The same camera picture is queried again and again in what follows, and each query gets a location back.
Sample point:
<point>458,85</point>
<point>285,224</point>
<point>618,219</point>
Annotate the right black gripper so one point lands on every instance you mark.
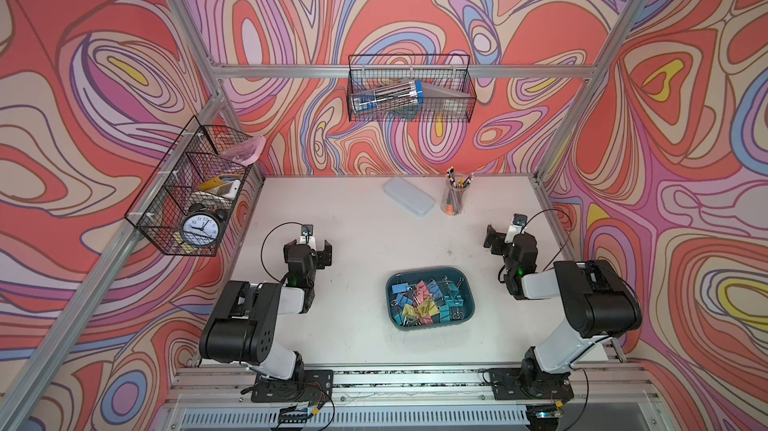
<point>498,240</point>

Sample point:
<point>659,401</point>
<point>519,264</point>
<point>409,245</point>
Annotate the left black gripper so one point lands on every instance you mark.
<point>322,258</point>

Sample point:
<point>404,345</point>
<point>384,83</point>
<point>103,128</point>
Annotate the blue binder clip top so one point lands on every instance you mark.
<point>435,290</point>

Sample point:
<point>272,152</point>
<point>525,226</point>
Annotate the blue binder clip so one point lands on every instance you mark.
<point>435,290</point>
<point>401,301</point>
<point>400,288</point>

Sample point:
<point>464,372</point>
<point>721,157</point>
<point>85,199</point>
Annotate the large teal binder clip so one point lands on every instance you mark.
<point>445,313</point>

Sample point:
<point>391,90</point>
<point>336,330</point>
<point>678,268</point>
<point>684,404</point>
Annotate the pink binder clip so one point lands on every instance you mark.
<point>424,320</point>
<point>421,292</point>

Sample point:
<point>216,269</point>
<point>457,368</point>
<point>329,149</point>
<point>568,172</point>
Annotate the dark teal storage tray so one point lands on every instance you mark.
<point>429,298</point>

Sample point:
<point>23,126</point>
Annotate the yellow binder clip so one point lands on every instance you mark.
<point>428,307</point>
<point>410,312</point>

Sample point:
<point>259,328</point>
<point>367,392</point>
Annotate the teal binder clip lone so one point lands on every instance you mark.
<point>398,317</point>

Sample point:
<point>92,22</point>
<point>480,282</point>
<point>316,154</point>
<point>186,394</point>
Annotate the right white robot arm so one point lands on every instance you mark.
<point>597,303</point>

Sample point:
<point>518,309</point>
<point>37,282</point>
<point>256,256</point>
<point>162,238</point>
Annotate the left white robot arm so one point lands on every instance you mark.
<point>242,329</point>

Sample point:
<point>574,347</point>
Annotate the yellow white box in basket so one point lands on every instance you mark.
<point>224,186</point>

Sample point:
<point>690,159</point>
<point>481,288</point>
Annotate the clear pen cup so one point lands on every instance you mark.
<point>452,203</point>

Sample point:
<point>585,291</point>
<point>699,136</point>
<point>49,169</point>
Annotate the translucent plastic case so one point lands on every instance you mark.
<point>409,196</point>

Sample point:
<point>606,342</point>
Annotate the black alarm clock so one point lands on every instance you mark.
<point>203,227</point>

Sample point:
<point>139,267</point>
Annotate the pink item in basket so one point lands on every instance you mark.
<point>247,152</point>

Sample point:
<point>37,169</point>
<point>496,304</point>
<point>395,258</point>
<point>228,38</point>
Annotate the clear tube of pens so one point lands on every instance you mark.
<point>400,97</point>

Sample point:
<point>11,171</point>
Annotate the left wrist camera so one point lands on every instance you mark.
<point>307,235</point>

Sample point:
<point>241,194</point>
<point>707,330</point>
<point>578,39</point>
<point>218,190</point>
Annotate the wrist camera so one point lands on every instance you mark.
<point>307,235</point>
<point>516,226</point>

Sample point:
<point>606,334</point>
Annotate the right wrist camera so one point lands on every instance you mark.
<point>516,226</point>

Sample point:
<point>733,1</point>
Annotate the black wire basket left wall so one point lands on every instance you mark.
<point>193,158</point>

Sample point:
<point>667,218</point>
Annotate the black wire basket wall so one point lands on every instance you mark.
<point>193,158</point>
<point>448,89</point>

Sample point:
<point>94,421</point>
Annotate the black wire basket back wall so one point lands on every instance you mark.
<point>448,89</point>

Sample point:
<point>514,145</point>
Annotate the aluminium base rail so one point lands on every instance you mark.
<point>607,396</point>

